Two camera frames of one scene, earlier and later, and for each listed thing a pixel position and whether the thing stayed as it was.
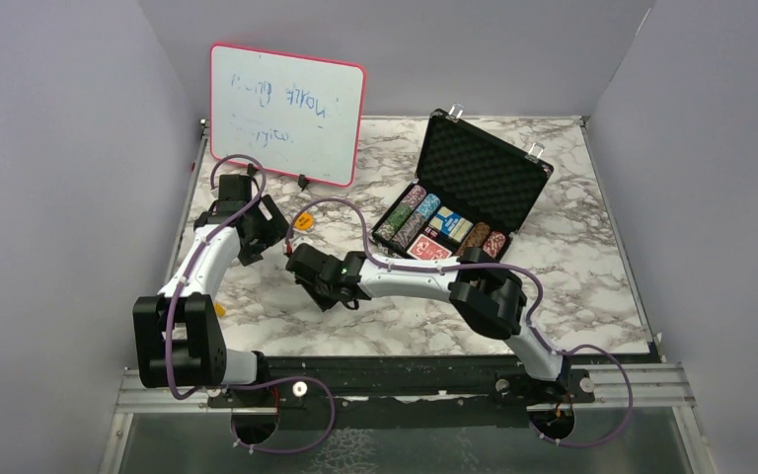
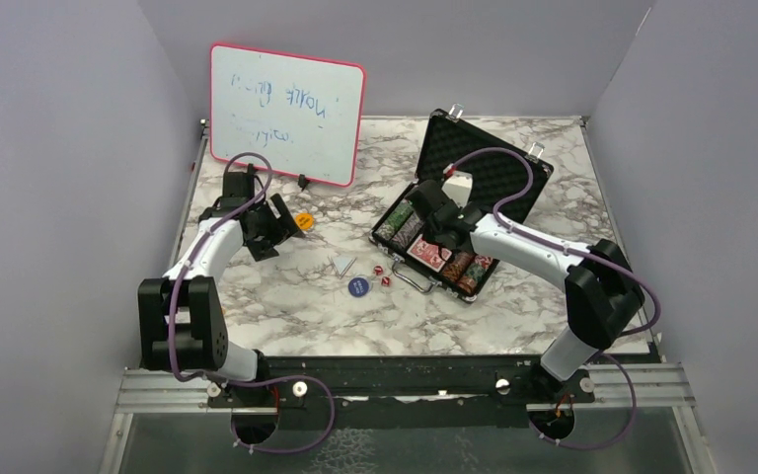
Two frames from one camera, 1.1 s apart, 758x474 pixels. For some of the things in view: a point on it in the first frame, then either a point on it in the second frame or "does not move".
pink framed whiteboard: [297, 114] does not move
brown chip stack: [416, 223] does not move
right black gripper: [323, 304] -> [426, 233]
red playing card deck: [424, 248] does not move
